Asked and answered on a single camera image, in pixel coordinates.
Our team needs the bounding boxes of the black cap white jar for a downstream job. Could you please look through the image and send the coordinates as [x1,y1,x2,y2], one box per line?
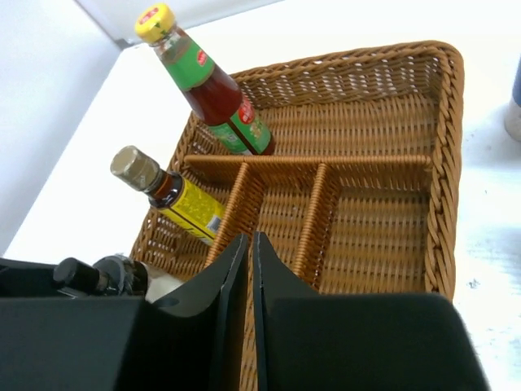
[52,254,184,303]

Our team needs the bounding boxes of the green label red sauce bottle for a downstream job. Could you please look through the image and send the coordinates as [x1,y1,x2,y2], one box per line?
[134,3,275,156]

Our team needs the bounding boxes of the brown wicker divided tray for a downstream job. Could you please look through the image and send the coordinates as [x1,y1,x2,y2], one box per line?
[129,39,465,391]

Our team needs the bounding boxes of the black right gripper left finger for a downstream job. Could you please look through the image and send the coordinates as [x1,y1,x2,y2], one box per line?
[1,234,248,390]

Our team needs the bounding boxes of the white blue label shaker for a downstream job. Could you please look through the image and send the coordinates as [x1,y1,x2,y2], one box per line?
[504,61,521,142]

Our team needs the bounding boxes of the yellow label dark bottle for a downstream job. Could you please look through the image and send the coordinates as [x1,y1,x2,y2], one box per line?
[110,145,225,246]

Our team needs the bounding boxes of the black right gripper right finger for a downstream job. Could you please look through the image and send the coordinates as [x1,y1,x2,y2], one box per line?
[253,232,489,390]

